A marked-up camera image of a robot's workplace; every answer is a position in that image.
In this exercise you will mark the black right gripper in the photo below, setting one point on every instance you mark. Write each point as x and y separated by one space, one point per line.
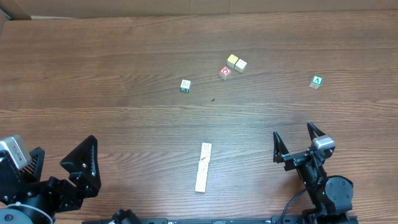
298 157

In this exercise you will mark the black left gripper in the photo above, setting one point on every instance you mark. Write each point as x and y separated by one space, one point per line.
53 182

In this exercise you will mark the blue-sided wooden block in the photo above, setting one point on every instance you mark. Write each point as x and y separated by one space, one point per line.
206 147

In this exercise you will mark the yellow wooden block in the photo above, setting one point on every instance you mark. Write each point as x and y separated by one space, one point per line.
202 176

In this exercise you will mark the plain wooden block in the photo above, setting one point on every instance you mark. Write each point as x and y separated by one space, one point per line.
200 186

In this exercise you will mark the red W wooden block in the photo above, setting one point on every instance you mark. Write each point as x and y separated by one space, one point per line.
203 166

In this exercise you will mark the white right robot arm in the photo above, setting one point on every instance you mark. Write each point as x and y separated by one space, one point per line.
331 196

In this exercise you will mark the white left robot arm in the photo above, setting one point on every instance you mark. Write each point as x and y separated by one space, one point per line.
28 198

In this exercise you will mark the green A wooden block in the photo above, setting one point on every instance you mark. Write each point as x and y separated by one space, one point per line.
316 82

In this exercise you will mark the yellow-sided wooden block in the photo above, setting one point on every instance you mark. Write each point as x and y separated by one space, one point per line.
240 65

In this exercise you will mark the red-topped wooden block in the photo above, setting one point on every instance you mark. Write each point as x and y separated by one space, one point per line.
225 72

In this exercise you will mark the yellow-topped wooden block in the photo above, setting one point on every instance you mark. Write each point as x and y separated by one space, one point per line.
232 60

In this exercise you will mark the green-sided wooden block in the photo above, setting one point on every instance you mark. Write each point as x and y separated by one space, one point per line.
185 86

